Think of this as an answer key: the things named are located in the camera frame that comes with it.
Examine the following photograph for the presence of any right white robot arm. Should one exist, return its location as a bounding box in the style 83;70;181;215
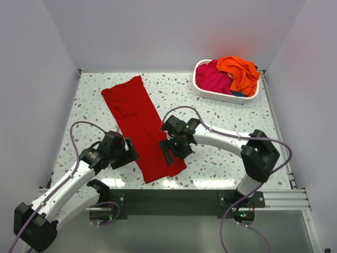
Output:
160;115;280;207

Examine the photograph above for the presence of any magenta t shirt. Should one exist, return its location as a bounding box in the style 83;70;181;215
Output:
195;60;232;95

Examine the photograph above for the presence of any orange t shirt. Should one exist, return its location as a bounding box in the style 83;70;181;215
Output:
216;56;261;97

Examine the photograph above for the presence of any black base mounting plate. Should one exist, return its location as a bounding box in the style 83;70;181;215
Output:
78;188;265;221

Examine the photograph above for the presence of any red t shirt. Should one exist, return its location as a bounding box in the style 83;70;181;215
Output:
101;76;187;183

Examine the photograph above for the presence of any aluminium frame rail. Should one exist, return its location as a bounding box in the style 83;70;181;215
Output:
34;187;313;211

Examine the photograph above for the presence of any white laundry basket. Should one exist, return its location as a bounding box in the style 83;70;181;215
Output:
192;59;261;104

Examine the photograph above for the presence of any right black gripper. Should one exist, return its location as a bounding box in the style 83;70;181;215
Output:
159;134;193;167

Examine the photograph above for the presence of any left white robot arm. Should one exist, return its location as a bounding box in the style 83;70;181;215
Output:
14;131;139;252

